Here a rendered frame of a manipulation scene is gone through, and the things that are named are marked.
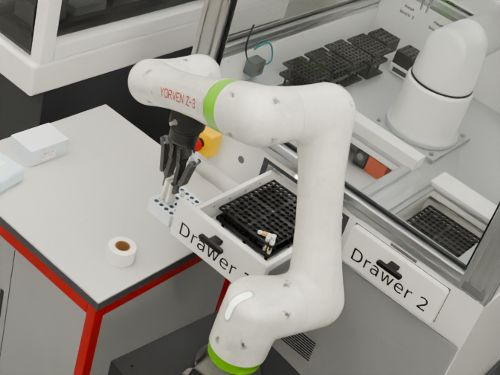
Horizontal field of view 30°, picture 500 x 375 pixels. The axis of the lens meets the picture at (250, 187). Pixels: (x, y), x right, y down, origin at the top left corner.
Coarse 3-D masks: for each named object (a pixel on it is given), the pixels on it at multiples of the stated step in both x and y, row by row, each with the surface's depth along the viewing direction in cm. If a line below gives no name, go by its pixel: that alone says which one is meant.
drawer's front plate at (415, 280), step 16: (352, 240) 237; (368, 240) 234; (368, 256) 236; (384, 256) 232; (400, 256) 230; (368, 272) 237; (384, 272) 234; (400, 272) 231; (416, 272) 228; (384, 288) 236; (400, 288) 232; (416, 288) 229; (432, 288) 226; (416, 304) 231; (432, 304) 228; (432, 320) 229
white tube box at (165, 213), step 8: (152, 200) 244; (160, 200) 246; (176, 200) 247; (192, 200) 249; (200, 200) 250; (152, 208) 245; (160, 208) 243; (168, 208) 244; (160, 216) 244; (168, 216) 242; (168, 224) 243
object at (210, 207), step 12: (252, 180) 246; (264, 180) 250; (276, 180) 252; (288, 180) 250; (228, 192) 239; (240, 192) 243; (204, 204) 233; (216, 204) 236; (216, 216) 240; (240, 240) 234; (288, 252) 226; (276, 264) 223; (288, 264) 229
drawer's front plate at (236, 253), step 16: (176, 208) 228; (192, 208) 224; (176, 224) 230; (192, 224) 226; (208, 224) 222; (224, 240) 220; (224, 256) 222; (240, 256) 219; (256, 256) 216; (224, 272) 224; (240, 272) 220; (256, 272) 217
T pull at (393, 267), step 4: (376, 260) 230; (380, 260) 230; (376, 264) 230; (380, 264) 229; (384, 264) 229; (388, 264) 229; (392, 264) 230; (396, 264) 230; (384, 268) 229; (388, 268) 228; (392, 268) 229; (396, 268) 229; (388, 272) 228; (392, 272) 228; (396, 272) 227; (396, 276) 227; (400, 276) 227
